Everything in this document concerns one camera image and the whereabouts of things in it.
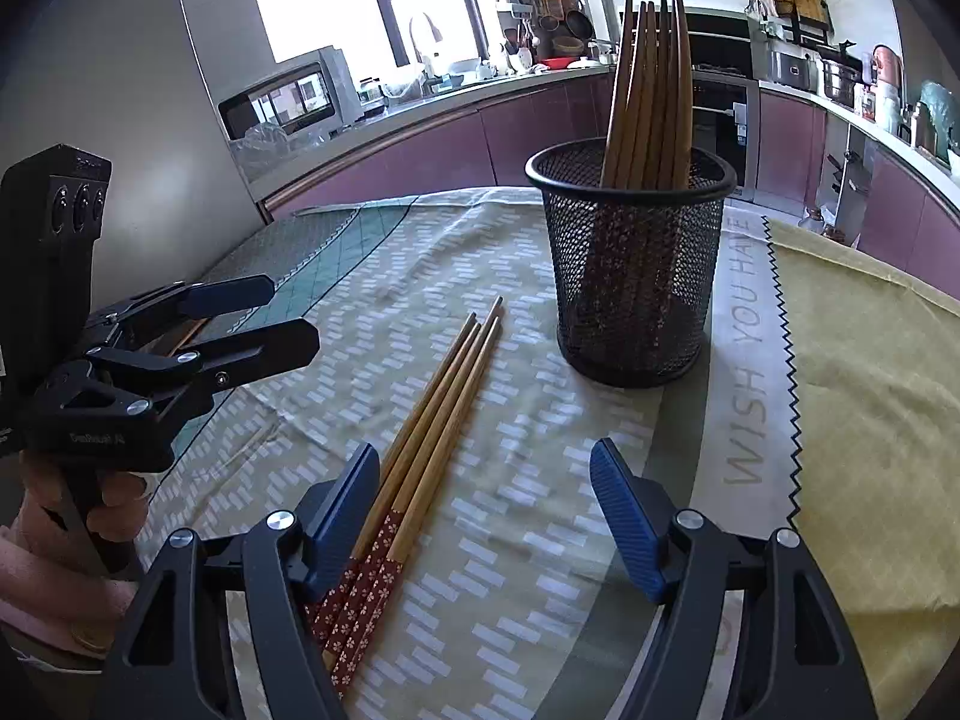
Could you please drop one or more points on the yellow cloth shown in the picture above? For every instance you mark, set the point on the yellow cloth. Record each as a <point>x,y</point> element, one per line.
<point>885,427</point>

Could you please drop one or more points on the person's left hand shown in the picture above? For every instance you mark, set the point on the person's left hand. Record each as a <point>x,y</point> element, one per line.
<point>112,499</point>

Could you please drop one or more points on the teal and grey patterned cloth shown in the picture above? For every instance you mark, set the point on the teal and grey patterned cloth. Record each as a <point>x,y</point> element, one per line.
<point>300,255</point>

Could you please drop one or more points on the white kitchen countertop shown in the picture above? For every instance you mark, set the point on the white kitchen countertop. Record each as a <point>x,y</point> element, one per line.
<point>465,94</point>

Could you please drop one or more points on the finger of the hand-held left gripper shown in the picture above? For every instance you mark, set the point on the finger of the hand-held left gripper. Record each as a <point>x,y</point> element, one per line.
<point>225,296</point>
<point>277,345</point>

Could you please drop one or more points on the built-in black oven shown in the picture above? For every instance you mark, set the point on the built-in black oven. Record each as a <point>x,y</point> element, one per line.
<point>720,101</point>

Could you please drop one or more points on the pale green plastic bag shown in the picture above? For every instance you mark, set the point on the pale green plastic bag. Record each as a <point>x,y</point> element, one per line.
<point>943,109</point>

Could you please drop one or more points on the pink kettle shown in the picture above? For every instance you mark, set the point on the pink kettle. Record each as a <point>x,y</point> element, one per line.
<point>889,64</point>

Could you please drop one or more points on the round bamboo basket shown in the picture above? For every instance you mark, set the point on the round bamboo basket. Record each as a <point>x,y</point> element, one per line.
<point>568,46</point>

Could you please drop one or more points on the black range hood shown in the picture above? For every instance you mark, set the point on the black range hood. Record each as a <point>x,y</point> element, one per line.
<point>720,22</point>

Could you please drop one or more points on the black mesh utensil holder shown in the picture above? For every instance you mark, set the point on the black mesh utensil holder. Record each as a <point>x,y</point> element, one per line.
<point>637,300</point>

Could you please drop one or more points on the black pan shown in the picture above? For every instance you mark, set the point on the black pan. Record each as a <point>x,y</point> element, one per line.
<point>836,52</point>

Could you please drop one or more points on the wooden chopstick red patterned end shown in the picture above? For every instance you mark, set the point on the wooden chopstick red patterned end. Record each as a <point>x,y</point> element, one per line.
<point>441,399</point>
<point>431,465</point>
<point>666,105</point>
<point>682,105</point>
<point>651,127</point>
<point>417,465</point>
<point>621,90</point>
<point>189,335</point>
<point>636,105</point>

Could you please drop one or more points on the black counter shelf rack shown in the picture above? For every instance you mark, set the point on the black counter shelf rack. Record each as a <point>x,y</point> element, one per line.
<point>810,34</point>

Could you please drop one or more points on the kitchen window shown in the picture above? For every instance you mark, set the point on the kitchen window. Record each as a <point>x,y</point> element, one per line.
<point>322,0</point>

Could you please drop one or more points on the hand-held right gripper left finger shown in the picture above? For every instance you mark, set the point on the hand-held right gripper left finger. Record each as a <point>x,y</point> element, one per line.
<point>345,517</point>

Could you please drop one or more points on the dark thermos bottle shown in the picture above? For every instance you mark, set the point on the dark thermos bottle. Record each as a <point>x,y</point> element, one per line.
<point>924,127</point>

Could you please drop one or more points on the wooden cutting board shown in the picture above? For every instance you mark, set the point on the wooden cutting board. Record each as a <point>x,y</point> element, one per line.
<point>806,1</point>

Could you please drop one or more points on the beige white-dashed tablecloth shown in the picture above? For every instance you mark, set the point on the beige white-dashed tablecloth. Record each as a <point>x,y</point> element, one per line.
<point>525,465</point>

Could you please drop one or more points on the sink faucet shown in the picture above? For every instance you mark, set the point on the sink faucet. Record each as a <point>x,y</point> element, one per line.
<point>424,34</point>

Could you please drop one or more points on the hanging dark frying pan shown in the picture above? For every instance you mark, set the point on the hanging dark frying pan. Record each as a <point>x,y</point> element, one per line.
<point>579,24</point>

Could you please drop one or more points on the silver rice cooker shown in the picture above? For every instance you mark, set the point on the silver rice cooker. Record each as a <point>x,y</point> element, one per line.
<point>791,69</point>

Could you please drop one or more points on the clear plastic bag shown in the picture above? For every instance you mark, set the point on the clear plastic bag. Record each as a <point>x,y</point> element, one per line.
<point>259,150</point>

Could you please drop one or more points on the large steel pot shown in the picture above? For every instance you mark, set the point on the large steel pot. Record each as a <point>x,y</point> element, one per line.
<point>838,82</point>

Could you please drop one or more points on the small steel pot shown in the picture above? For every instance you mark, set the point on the small steel pot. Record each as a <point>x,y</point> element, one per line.
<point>598,54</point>

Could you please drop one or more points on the white countertop oven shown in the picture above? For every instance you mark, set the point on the white countertop oven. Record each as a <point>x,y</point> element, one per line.
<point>277,101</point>

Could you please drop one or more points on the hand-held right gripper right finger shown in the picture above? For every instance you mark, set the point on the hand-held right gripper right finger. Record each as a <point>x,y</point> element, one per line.
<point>626,517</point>

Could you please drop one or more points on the pale green canister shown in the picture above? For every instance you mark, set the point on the pale green canister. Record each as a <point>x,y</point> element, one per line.
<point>889,109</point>

